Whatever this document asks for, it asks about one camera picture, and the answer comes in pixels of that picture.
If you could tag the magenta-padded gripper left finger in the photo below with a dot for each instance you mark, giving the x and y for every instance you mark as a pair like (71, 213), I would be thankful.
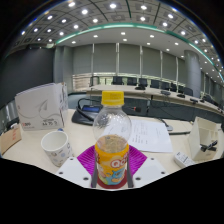
(86, 160)

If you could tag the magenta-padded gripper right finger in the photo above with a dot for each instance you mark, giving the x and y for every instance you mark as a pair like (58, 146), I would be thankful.
(137, 160)

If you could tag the yellow-capped clear drink bottle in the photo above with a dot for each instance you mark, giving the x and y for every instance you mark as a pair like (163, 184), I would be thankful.
(112, 158)

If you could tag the white printed paper sheet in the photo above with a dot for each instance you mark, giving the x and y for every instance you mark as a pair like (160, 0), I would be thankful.
(150, 136)

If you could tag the white patterned paper cup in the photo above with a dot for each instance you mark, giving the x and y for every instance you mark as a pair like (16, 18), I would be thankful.
(56, 146)

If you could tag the black conference microphone console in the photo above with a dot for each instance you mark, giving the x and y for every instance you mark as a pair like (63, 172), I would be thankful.
(83, 115)

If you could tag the white desk organizer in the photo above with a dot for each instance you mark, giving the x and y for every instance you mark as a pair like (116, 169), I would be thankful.
(200, 131)

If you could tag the white cardboard paper box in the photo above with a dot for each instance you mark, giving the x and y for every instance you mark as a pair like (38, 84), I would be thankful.
(40, 106)

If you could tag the black marker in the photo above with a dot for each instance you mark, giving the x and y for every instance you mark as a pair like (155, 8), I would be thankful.
(209, 146)

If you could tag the long curved conference table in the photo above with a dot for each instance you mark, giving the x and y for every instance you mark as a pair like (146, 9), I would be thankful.
(116, 90)

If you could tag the row of black office chairs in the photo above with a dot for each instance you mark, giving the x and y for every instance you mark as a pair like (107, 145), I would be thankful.
(132, 81)

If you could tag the black power adapter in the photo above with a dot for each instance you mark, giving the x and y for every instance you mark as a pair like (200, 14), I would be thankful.
(11, 123)

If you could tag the round ceiling lights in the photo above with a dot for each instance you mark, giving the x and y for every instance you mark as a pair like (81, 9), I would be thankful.
(113, 5)

